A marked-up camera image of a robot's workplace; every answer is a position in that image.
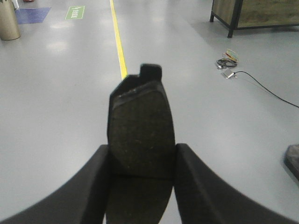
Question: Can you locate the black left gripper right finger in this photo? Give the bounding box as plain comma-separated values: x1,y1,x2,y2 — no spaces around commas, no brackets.
174,143,296,224

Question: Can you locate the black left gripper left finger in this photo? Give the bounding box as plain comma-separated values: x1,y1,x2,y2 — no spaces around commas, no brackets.
2,145,110,224

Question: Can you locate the brake pad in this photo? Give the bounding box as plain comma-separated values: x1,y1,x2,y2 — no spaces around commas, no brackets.
106,64,176,224
284,144,299,180

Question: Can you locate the cardboard tube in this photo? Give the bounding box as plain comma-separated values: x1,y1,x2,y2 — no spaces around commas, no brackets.
0,0,21,41

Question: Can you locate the black framed wooden crate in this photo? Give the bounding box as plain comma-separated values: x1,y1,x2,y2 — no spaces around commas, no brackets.
209,0,299,38

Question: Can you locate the silver adapter with cable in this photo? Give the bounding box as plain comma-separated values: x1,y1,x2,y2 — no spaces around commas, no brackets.
216,48,299,109

